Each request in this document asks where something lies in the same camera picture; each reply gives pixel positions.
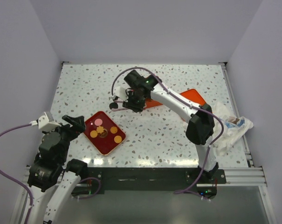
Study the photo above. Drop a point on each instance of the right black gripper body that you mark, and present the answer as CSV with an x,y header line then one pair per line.
x,y
135,101

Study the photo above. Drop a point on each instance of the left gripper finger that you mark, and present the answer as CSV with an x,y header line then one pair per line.
x,y
68,119
79,124

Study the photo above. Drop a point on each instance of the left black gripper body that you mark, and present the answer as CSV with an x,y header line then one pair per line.
x,y
65,131

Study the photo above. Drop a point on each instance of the pink cookie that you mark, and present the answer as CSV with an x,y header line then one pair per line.
x,y
98,122

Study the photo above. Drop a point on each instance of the orange flower cookie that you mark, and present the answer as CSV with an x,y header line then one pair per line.
x,y
100,129

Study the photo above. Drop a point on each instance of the black cookie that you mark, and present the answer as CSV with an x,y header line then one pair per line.
x,y
113,106

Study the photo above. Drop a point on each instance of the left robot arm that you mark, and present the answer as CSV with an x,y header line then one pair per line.
x,y
51,178

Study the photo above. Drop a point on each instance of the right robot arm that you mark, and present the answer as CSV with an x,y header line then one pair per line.
x,y
199,119

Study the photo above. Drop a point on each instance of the orange compartment cookie box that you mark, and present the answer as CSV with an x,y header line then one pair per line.
x,y
149,103

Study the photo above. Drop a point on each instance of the orange cookie left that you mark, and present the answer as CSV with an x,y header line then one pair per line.
x,y
93,134

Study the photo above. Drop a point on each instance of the red cookie tray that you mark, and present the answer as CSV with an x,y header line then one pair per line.
x,y
104,142

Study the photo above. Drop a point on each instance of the orange cookie upper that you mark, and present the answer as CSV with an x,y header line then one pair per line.
x,y
113,129

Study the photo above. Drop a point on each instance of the orange cookie lower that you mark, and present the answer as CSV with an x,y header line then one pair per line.
x,y
117,139

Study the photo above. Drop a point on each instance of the orange box lid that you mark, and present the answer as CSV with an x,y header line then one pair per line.
x,y
193,96

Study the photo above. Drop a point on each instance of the white crumpled plastic bag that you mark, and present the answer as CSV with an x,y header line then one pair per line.
x,y
234,128

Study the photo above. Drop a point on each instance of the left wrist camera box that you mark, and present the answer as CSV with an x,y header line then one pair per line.
x,y
47,123

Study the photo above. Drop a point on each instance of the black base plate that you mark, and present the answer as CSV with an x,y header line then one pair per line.
x,y
150,179

